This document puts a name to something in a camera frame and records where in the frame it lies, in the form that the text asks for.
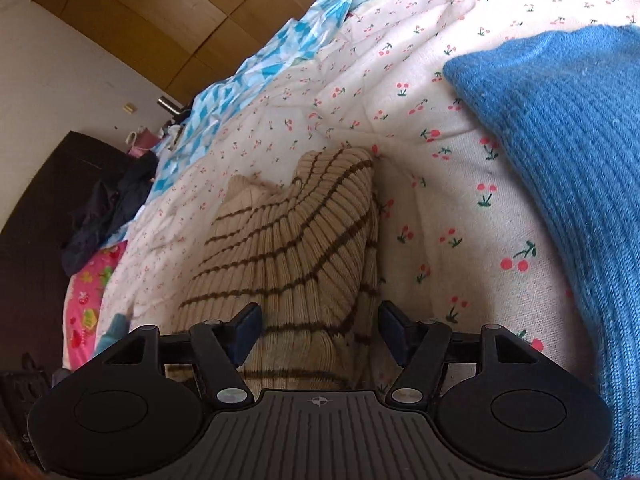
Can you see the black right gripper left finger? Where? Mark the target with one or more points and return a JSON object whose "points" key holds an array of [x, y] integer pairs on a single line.
{"points": [[219, 349]]}

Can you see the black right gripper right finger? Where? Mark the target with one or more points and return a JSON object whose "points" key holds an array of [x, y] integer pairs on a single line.
{"points": [[419, 349]]}

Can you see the beige brown-striped knit garment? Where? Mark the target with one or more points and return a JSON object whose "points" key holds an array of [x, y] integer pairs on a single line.
{"points": [[307, 255]]}

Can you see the dark clothes pile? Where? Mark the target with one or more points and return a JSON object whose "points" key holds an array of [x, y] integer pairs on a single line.
{"points": [[113, 202]]}

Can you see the teal cloth piece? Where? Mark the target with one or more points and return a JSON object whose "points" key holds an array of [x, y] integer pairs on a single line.
{"points": [[118, 329]]}

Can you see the white cherry-print bed sheet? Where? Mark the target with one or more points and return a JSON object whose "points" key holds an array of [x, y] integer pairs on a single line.
{"points": [[459, 239]]}

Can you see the pink cartoon blanket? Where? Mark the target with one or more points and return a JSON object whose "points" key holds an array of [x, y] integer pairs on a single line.
{"points": [[82, 305]]}

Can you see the dark headboard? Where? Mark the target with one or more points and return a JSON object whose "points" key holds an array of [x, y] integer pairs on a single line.
{"points": [[33, 283]]}

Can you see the blue knit sweater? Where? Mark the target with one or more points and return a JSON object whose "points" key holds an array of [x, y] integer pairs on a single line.
{"points": [[565, 108]]}

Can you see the blue white geometric quilt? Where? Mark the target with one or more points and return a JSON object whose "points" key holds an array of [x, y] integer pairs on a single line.
{"points": [[187, 138]]}

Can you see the wooden wardrobe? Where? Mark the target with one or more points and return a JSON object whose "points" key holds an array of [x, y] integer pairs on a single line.
{"points": [[181, 46]]}

